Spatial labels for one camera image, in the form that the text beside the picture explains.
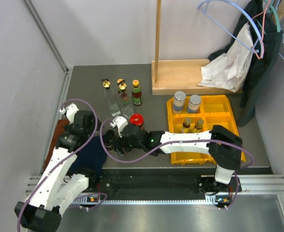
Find black cap spice jar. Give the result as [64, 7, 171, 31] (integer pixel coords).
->
[105, 130, 115, 140]
[114, 148, 126, 157]
[104, 139, 114, 151]

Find small brown cap bottle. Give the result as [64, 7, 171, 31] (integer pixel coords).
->
[180, 118, 191, 133]

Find silver lid spice jar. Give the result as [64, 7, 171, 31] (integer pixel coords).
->
[172, 91, 186, 114]
[186, 95, 201, 114]

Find yellow label brown cap bottle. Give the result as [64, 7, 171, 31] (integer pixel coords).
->
[192, 119, 204, 133]

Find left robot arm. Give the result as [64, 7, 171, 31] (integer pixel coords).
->
[15, 103, 99, 232]

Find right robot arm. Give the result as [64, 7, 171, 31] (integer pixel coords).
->
[110, 116, 242, 191]

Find red lid jar right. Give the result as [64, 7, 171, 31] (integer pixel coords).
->
[130, 114, 144, 130]

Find brown orange cloth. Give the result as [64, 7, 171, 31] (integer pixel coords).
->
[43, 119, 69, 171]

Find black cap spice jar back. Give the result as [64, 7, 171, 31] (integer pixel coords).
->
[105, 130, 115, 140]

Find navy blue cloth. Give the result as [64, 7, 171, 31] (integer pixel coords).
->
[67, 136, 107, 177]

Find clear bottle red label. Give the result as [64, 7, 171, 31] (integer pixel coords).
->
[119, 83, 135, 120]

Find clear bottle gold pourer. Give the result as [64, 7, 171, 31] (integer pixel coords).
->
[102, 78, 121, 117]

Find red sauce bottle yellow cap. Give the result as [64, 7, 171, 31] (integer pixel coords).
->
[132, 79, 142, 106]

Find yellow bin middle left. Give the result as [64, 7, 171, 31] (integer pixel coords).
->
[168, 116, 207, 133]

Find yellow bin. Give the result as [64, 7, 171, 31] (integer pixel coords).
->
[200, 95, 233, 115]
[166, 96, 205, 120]
[171, 152, 212, 165]
[168, 116, 207, 133]
[206, 114, 238, 134]
[208, 154, 246, 164]

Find green bottle gold pourer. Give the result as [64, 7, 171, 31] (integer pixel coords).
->
[117, 79, 125, 95]

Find yellow bin back left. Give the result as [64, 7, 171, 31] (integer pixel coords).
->
[166, 96, 205, 120]

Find yellow bin front left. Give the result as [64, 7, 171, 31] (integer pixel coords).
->
[171, 152, 212, 165]

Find yellow bin back right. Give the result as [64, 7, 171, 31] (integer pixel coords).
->
[200, 95, 233, 115]

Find yellow bin middle right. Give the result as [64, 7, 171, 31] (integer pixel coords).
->
[206, 114, 238, 134]

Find yellow bin front right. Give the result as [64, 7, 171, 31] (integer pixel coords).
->
[208, 154, 246, 164]

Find white crumpled cloth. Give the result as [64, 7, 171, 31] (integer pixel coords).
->
[199, 23, 253, 92]

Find wooden pole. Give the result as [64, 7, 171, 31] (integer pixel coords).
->
[153, 0, 162, 84]

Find blue clothes hanger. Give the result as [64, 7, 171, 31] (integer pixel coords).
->
[196, 0, 264, 56]

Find dark green jacket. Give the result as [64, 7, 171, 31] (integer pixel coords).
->
[208, 0, 283, 127]

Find pink clothes hanger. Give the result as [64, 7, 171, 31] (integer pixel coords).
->
[253, 0, 273, 59]

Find green clothes hanger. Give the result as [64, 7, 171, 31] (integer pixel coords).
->
[262, 0, 282, 32]

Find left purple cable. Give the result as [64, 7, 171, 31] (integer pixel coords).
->
[17, 98, 108, 230]

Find purple cable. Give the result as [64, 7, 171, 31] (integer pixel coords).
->
[17, 98, 108, 230]
[100, 118, 255, 211]

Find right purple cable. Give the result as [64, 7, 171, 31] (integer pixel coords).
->
[100, 118, 255, 211]

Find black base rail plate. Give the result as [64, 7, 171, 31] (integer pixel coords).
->
[86, 175, 241, 196]

